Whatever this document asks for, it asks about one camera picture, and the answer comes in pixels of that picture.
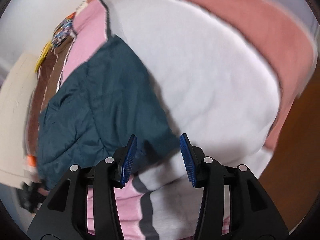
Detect teal quilted puffer jacket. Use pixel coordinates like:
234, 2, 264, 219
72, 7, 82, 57
37, 36, 178, 189

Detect orange white plastic packet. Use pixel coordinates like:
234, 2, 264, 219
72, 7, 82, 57
24, 154, 37, 174

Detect striped fleece bed blanket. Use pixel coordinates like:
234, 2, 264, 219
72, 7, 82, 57
41, 0, 317, 239

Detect white padded headboard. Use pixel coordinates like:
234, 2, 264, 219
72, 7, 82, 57
1, 53, 37, 189

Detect yellow cloth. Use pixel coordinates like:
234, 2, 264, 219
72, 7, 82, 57
34, 41, 52, 73

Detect colourful patterned pillow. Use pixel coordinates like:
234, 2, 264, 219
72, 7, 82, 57
51, 12, 76, 50

